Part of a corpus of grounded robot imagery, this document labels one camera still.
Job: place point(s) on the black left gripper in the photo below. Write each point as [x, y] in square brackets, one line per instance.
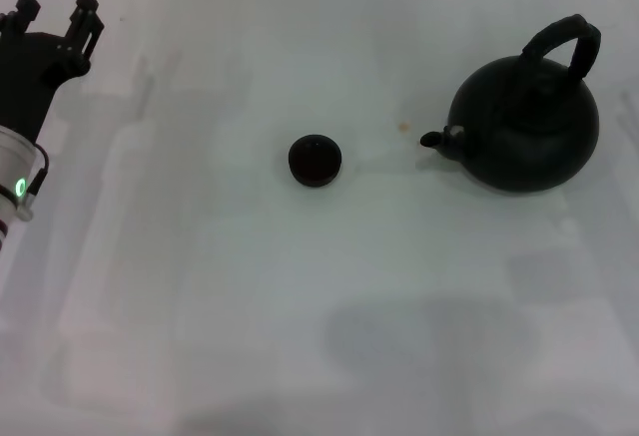
[30, 72]

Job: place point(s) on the small black teacup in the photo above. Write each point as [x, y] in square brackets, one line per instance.
[315, 161]

